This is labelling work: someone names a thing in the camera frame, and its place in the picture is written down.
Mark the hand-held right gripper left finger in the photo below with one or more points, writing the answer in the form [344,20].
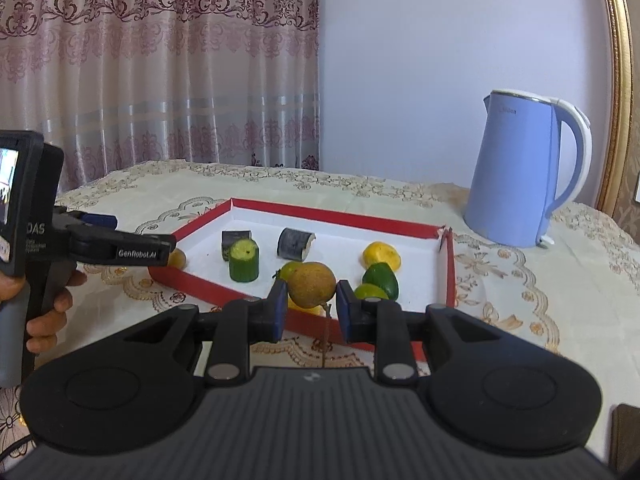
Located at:
[277,310]

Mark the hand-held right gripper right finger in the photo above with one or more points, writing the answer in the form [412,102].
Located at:
[345,310]

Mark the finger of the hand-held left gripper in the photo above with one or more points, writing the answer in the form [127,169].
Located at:
[100,221]

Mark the yellow banana piece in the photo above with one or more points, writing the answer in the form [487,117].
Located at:
[380,255]
[307,311]

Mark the green round lime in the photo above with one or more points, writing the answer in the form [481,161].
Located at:
[370,291]
[286,271]

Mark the brown longan with stem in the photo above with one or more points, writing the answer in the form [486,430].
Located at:
[311,285]

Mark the green cucumber piece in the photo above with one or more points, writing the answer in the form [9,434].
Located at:
[244,265]
[382,280]

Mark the red cardboard box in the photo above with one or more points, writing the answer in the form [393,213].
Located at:
[340,245]

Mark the small yellow lemon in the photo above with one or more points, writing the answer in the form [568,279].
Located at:
[177,259]

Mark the person's left hand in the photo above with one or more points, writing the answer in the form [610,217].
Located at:
[45,332]

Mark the pink patterned curtain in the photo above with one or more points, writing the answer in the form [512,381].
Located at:
[150,85]

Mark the blue electric kettle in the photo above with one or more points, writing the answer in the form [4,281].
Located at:
[515,170]

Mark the dark brown flat object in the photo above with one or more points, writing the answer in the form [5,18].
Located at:
[627,440]

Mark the white wall switch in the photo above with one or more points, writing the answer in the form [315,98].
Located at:
[637,191]

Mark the gold curved frame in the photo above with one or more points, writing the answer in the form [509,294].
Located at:
[620,85]

